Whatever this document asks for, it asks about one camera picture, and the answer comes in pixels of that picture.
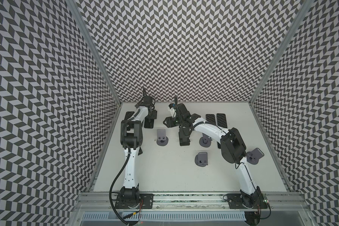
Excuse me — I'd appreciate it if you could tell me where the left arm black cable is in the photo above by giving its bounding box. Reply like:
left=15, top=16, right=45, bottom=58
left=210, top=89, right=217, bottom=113
left=109, top=88, right=147, bottom=226

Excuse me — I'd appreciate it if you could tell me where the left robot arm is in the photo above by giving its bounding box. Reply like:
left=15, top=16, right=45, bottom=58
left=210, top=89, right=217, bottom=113
left=118, top=94, right=157, bottom=208

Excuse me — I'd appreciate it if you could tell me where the black stand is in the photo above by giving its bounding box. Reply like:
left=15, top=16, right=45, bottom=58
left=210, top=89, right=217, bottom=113
left=138, top=147, right=143, bottom=156
left=179, top=127, right=190, bottom=147

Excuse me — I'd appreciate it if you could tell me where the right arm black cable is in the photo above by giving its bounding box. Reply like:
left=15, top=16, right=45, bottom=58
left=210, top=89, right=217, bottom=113
left=173, top=95, right=224, bottom=139

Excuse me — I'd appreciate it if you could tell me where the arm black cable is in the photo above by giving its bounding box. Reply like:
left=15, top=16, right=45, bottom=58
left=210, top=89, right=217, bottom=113
left=173, top=95, right=224, bottom=139
left=109, top=88, right=147, bottom=226

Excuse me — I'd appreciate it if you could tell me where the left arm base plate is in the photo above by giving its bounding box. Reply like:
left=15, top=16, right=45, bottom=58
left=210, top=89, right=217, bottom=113
left=115, top=193, right=153, bottom=210

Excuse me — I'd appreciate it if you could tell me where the aluminium mounting rail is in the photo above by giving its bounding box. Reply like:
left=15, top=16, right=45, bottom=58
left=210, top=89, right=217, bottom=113
left=74, top=192, right=310, bottom=211

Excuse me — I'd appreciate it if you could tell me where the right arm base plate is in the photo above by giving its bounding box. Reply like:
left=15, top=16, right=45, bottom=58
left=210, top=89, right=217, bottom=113
left=223, top=193, right=268, bottom=210

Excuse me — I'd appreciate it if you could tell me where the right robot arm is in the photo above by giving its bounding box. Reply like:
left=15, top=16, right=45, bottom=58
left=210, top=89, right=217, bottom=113
left=163, top=103, right=263, bottom=209

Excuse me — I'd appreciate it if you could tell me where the grey stand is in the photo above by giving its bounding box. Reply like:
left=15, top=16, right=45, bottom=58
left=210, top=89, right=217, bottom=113
left=246, top=148, right=265, bottom=165
left=199, top=133, right=212, bottom=148
left=195, top=152, right=208, bottom=167
left=156, top=129, right=169, bottom=147

